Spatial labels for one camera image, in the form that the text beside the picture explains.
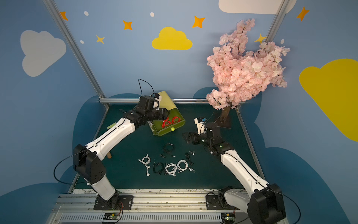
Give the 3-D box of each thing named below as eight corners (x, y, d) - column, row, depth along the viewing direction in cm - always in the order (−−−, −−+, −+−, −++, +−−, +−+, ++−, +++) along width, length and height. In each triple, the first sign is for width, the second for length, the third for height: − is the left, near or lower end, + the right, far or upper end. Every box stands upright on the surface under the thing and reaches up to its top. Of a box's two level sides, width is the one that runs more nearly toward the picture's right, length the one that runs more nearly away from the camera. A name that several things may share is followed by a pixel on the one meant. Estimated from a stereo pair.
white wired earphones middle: (163, 174, 86) (163, 173, 85) (166, 163, 91) (166, 162, 89) (175, 176, 85) (175, 175, 84) (177, 165, 90) (177, 164, 88)
